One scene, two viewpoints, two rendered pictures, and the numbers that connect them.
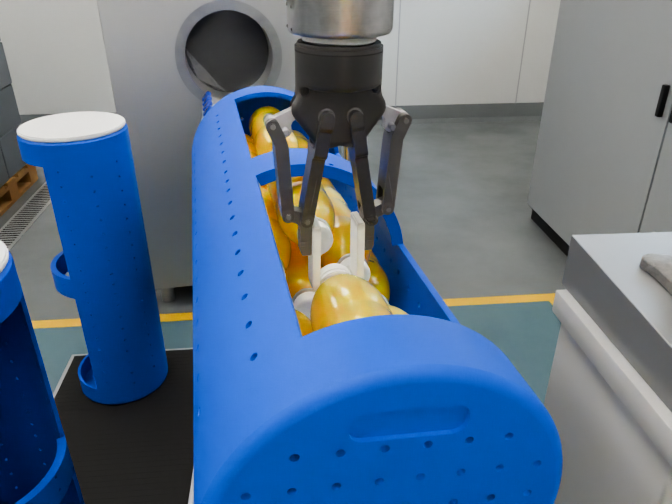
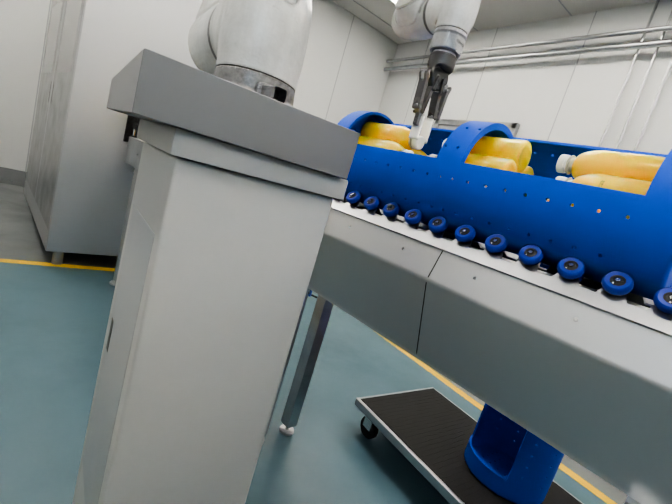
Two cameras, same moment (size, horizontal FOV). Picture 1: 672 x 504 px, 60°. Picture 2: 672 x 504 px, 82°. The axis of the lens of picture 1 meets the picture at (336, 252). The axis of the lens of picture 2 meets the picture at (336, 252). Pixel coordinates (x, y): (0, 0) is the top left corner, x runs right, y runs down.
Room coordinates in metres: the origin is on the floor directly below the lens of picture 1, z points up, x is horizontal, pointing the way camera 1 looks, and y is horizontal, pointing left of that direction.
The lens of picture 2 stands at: (1.41, -0.73, 0.99)
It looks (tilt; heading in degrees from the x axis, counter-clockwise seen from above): 10 degrees down; 147
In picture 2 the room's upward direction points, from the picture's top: 17 degrees clockwise
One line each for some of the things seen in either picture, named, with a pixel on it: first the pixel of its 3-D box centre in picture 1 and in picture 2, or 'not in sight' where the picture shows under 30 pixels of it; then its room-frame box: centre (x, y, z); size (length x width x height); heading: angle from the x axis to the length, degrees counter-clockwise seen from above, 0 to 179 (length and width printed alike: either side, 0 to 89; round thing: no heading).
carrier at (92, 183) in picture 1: (102, 266); not in sight; (1.59, 0.73, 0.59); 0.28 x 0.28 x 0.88
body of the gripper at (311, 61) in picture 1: (338, 93); (438, 72); (0.52, 0.00, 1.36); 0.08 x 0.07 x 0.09; 102
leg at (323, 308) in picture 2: not in sight; (307, 360); (0.26, 0.02, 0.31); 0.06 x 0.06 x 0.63; 12
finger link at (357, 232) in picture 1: (357, 248); (416, 126); (0.52, -0.02, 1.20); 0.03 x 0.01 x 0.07; 12
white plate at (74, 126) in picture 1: (72, 125); not in sight; (1.59, 0.73, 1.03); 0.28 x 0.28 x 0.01
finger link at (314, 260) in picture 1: (314, 252); (425, 131); (0.51, 0.02, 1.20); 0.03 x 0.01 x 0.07; 12
